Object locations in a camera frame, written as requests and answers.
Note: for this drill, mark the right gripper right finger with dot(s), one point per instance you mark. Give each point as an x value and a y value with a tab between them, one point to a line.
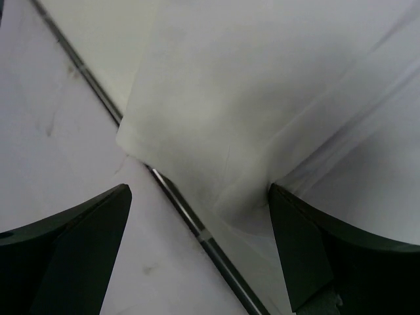
331	267

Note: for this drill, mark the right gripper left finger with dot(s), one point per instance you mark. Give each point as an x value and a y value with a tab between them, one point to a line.
62	264

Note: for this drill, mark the white t shirt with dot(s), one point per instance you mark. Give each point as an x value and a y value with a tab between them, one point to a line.
320	97

